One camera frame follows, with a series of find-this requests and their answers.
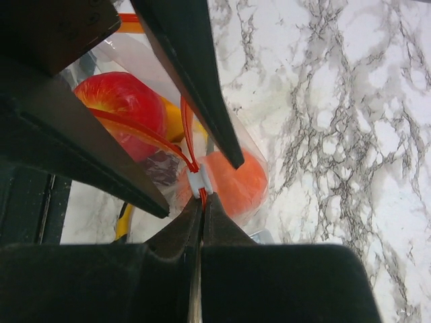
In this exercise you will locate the clear zip top bag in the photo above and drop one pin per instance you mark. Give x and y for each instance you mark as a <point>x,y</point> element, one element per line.
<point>128,50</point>

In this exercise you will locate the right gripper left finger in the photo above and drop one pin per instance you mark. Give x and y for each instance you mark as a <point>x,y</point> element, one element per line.
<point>149,282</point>

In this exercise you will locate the yellow toy bell pepper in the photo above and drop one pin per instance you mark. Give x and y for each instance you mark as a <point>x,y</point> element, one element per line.
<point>173,125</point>

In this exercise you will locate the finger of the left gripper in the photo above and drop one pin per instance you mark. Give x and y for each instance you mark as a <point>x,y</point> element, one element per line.
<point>181,37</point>

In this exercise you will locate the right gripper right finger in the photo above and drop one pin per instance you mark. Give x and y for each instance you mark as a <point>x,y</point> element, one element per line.
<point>243,281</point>

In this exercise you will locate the dark purple toy plum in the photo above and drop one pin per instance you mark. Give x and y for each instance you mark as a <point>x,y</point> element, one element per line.
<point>161,167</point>

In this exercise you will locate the orange toy pumpkin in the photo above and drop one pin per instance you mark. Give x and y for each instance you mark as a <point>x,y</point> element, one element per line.
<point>241,191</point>

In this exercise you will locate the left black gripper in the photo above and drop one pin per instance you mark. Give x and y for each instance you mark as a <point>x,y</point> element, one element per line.
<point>45,127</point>

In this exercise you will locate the red toy apple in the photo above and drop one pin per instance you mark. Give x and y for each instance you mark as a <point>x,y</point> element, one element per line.
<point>124,95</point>

